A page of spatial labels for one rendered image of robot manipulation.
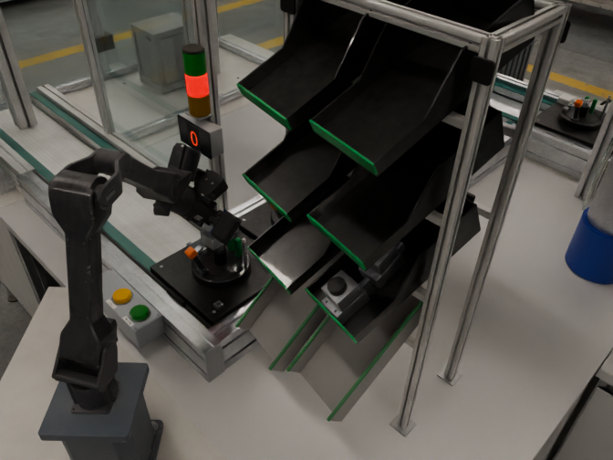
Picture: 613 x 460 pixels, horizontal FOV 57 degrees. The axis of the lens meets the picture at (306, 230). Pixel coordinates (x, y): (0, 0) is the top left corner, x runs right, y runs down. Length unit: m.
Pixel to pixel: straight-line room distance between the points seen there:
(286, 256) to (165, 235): 0.60
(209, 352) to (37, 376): 0.39
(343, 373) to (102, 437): 0.42
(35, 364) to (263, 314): 0.53
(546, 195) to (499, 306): 0.55
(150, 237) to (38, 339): 0.37
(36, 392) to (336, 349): 0.65
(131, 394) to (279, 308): 0.32
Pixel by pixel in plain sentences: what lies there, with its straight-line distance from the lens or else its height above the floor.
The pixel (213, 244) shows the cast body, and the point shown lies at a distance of 1.26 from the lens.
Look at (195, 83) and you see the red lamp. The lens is 1.31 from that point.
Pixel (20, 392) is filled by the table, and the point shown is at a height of 0.86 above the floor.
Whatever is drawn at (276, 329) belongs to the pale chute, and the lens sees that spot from 1.14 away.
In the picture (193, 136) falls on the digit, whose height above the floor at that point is 1.21.
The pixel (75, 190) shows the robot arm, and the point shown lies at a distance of 0.84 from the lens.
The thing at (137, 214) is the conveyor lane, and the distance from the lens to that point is 1.64.
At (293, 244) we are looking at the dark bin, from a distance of 1.03.
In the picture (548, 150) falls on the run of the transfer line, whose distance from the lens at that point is 2.06.
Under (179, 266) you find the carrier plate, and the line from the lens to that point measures 1.37.
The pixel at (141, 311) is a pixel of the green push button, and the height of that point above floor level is 0.97.
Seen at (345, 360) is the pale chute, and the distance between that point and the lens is 1.07.
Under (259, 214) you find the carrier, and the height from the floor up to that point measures 0.97.
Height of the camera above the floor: 1.89
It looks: 40 degrees down
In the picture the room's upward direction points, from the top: 1 degrees clockwise
